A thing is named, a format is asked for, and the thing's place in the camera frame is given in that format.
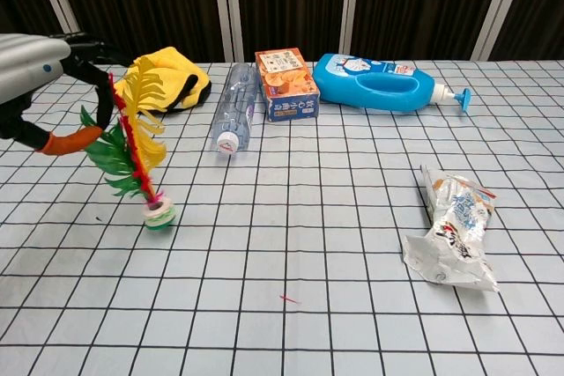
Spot white grid tablecloth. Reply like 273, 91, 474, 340
0, 58, 564, 376

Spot clear plastic water bottle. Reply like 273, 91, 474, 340
211, 63, 258, 156

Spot colourful feather shuttlecock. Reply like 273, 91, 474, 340
79, 55, 178, 233

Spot orange snack box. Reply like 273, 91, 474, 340
254, 49, 322, 124

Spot blue pump detergent bottle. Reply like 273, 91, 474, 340
312, 53, 473, 117

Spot white crumpled snack bag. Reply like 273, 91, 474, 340
403, 164, 501, 293

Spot yellow microfibre cloth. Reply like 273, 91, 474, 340
112, 46, 212, 115

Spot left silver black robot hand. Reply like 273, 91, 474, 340
0, 32, 116, 157

